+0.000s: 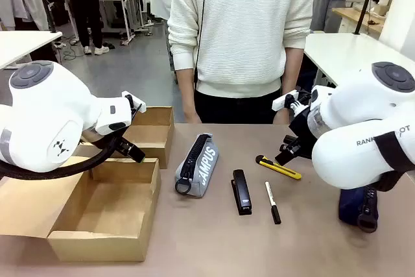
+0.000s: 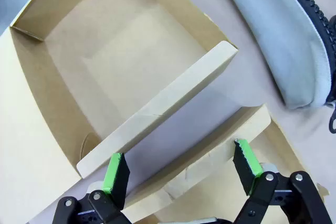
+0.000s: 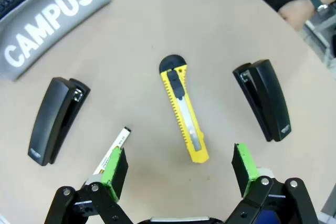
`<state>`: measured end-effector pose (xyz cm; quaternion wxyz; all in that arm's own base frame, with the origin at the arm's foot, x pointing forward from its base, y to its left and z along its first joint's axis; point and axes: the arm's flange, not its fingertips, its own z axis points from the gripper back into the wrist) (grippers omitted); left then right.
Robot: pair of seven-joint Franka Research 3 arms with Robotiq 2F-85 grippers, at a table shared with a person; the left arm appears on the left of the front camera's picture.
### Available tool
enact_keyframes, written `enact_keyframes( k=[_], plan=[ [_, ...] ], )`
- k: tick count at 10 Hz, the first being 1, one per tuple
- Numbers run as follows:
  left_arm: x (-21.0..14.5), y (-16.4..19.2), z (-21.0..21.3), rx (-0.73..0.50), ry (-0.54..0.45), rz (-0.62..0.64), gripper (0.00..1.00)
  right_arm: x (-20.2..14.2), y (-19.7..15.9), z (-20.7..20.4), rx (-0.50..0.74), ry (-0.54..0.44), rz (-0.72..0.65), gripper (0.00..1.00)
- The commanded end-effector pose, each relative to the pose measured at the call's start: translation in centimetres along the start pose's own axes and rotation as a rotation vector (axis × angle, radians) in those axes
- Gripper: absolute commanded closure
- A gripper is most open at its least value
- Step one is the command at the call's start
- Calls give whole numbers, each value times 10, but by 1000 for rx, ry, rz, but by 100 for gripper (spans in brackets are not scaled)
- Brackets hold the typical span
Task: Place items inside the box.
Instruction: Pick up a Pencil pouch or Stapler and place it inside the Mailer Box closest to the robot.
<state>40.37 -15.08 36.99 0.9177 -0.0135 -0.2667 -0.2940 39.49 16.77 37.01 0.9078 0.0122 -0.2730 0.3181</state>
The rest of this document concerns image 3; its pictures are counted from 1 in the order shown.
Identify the yellow utility knife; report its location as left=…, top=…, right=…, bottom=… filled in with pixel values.
left=159, top=54, right=210, bottom=164

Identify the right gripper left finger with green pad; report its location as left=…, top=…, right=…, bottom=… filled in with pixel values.
left=44, top=147, right=132, bottom=224

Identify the person left hand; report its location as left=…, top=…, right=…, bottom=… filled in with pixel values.
left=277, top=0, right=316, bottom=32

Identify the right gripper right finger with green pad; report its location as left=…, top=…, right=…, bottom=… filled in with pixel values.
left=225, top=143, right=320, bottom=224

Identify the white marker pen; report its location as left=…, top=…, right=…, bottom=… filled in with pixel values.
left=93, top=126, right=132, bottom=176

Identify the grey CAMPUS pencil case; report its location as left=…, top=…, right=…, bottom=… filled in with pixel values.
left=0, top=0, right=111, bottom=82

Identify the black stapler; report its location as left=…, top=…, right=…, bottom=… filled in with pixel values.
left=232, top=59, right=292, bottom=143
left=27, top=77, right=92, bottom=167

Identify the grey metal frame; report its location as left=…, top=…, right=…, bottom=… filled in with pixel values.
left=301, top=11, right=336, bottom=67

